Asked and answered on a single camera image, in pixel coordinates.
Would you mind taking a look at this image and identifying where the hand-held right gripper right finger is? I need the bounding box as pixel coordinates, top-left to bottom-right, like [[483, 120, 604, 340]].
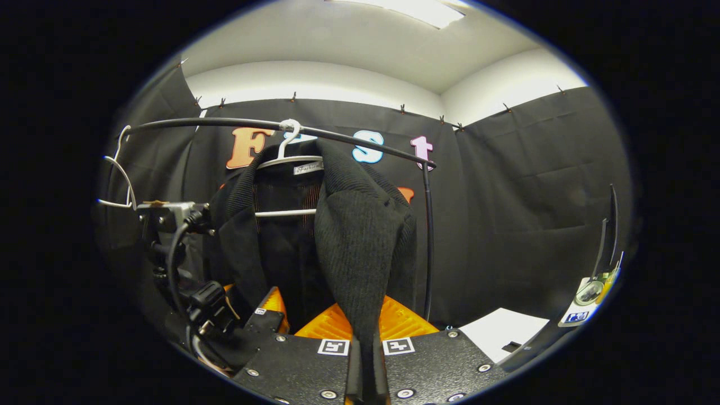
[[374, 295, 510, 405]]

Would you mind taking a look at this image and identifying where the white and blue device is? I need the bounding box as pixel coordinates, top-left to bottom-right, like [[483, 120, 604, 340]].
[[558, 253, 624, 328]]

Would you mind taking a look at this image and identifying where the white plastic hanger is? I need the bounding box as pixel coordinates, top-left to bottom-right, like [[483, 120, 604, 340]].
[[97, 125, 138, 212], [255, 118, 324, 218]]

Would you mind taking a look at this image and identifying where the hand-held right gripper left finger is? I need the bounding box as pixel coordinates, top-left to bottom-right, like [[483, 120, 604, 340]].
[[232, 303, 363, 405]]

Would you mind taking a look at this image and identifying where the thin black stand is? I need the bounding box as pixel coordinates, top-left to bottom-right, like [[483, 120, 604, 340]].
[[593, 184, 619, 276]]

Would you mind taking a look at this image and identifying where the black knit jacket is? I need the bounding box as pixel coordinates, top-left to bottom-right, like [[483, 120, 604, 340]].
[[205, 138, 420, 361]]

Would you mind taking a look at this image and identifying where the black clothes rail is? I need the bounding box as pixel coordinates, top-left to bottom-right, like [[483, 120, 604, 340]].
[[118, 117, 437, 321]]

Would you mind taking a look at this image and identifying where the large ceiling light panel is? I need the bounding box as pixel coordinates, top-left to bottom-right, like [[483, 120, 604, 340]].
[[326, 0, 465, 30]]

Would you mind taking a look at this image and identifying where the white paper sheet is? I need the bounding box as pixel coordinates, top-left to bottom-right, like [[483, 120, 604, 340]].
[[458, 308, 551, 363]]

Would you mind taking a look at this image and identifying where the black cable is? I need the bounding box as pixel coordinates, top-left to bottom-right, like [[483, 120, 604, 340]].
[[165, 209, 226, 316]]

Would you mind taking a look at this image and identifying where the black backdrop cloth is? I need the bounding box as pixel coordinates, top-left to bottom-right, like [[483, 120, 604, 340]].
[[93, 59, 633, 361]]

